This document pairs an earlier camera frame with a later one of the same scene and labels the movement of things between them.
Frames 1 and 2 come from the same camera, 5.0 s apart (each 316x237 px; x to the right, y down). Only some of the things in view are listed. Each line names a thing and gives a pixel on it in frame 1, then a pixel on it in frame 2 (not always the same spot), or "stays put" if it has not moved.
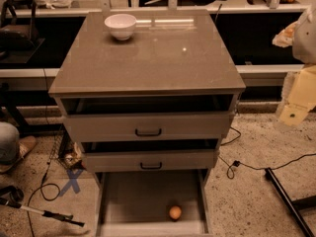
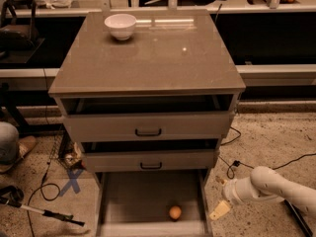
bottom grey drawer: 137,203 stays put
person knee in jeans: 10,143 stays put
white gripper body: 306,39 to 229,192
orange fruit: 175,212 stays put
